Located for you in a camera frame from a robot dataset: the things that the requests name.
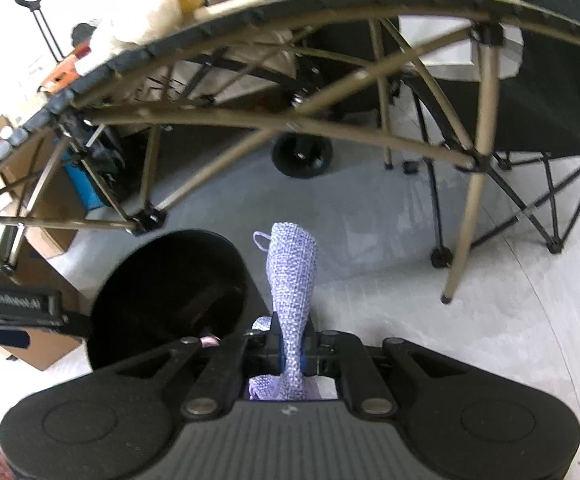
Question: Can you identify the purple knitted pouch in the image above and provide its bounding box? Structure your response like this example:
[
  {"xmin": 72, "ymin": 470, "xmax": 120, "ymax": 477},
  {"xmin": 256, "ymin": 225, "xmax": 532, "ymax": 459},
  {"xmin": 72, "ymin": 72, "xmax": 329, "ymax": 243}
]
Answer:
[{"xmin": 249, "ymin": 222, "xmax": 320, "ymax": 401}]

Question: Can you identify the black round trash bin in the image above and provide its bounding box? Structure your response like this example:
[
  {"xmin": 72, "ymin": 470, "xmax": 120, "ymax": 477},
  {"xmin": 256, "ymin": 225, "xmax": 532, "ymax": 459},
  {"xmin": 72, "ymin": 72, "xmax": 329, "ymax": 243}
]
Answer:
[{"xmin": 87, "ymin": 230, "xmax": 269, "ymax": 370}]

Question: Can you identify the black cart wheel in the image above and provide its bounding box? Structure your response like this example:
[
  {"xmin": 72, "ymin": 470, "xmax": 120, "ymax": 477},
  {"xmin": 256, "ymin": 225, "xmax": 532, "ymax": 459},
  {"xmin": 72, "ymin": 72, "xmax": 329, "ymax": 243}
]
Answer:
[{"xmin": 271, "ymin": 133, "xmax": 333, "ymax": 179}]

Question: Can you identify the orange cardboard box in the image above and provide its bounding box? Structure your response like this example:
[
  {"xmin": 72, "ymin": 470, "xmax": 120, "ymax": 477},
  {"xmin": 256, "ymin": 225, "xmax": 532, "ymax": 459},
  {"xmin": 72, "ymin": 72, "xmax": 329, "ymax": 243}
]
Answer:
[{"xmin": 37, "ymin": 41, "xmax": 91, "ymax": 96}]

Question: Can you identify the black folding chair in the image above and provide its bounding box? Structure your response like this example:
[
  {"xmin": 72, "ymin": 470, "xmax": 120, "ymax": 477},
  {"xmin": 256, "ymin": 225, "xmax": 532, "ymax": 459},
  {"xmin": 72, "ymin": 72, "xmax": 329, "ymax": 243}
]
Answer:
[{"xmin": 404, "ymin": 0, "xmax": 580, "ymax": 269}]

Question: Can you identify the tan folding table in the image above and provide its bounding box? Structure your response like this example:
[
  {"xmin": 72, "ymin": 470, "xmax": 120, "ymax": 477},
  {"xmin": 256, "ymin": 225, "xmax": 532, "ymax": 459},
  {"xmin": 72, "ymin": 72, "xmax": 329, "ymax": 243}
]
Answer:
[{"xmin": 0, "ymin": 0, "xmax": 580, "ymax": 302}]

